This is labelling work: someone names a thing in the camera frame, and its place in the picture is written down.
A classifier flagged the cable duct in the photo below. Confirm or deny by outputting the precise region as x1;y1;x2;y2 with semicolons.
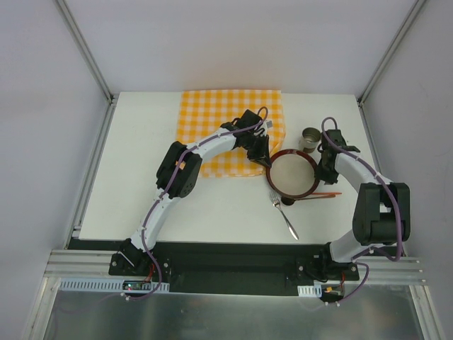
297;284;322;298
59;278;170;294

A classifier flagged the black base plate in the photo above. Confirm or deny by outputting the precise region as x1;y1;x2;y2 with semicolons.
108;240;359;296

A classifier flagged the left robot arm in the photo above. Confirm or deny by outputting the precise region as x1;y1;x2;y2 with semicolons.
119;106;272;276

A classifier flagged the metal cup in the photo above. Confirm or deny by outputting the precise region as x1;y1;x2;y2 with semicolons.
299;127;321;154

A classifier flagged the left frame post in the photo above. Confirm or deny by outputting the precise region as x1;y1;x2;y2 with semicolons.
53;0;115;103

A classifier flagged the right cable duct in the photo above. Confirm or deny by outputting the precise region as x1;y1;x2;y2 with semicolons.
297;284;322;298

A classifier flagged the left cable duct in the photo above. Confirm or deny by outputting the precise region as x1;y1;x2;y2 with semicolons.
59;278;170;294

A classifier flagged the orange checkered cloth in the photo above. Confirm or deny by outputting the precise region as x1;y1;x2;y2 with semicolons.
176;88;287;179

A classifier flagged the aluminium front rail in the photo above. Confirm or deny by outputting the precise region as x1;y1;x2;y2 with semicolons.
45;250;428;286

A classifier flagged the red rimmed ceramic plate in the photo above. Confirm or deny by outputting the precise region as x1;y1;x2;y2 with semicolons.
265;149;319;200

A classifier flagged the right frame post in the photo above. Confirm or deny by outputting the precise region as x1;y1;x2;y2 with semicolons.
357;0;428;108

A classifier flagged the copper spoon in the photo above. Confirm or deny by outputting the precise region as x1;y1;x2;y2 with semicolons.
281;195;335;206

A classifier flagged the silver fork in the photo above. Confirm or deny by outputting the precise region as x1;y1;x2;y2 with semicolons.
269;191;299;240

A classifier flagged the frame post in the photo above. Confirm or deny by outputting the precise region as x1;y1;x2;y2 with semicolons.
357;0;428;108
53;0;115;103

